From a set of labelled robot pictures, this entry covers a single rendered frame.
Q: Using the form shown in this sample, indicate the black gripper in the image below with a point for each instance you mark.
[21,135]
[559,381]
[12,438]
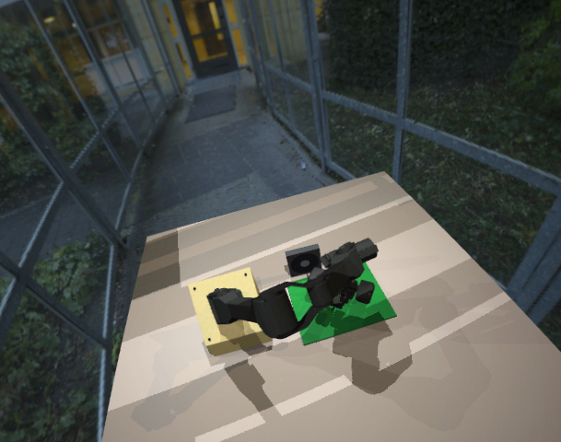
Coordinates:
[364,291]

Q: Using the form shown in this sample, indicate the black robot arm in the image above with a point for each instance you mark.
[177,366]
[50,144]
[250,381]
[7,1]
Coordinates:
[272,309]

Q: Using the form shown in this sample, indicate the green circuit board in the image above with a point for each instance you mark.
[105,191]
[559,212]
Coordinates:
[328,323]

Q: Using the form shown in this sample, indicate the black computer fan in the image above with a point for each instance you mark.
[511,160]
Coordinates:
[302,261]

